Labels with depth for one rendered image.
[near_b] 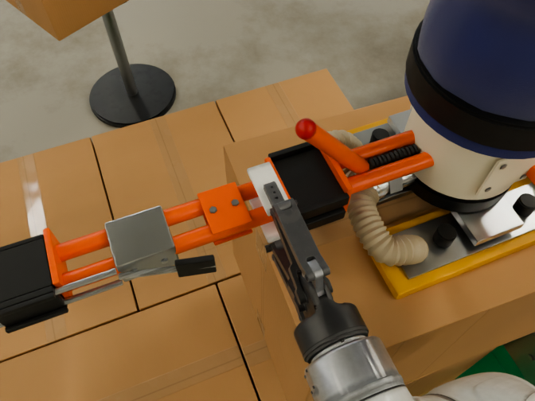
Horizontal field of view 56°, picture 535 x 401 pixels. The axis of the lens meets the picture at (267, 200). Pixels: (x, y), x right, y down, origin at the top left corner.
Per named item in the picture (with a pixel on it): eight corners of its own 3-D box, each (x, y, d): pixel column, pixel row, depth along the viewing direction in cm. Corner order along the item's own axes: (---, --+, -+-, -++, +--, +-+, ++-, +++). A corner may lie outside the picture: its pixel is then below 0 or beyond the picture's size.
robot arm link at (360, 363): (319, 430, 53) (296, 375, 56) (395, 396, 54) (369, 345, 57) (327, 414, 45) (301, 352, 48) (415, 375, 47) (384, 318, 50)
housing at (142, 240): (165, 220, 64) (160, 202, 61) (181, 265, 61) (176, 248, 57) (111, 239, 63) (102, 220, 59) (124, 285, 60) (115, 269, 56)
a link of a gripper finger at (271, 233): (290, 233, 64) (290, 236, 64) (269, 191, 67) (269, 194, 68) (267, 241, 63) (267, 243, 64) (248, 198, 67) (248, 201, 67)
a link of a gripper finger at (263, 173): (267, 217, 58) (267, 213, 58) (247, 171, 62) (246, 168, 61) (291, 208, 59) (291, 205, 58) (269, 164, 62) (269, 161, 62)
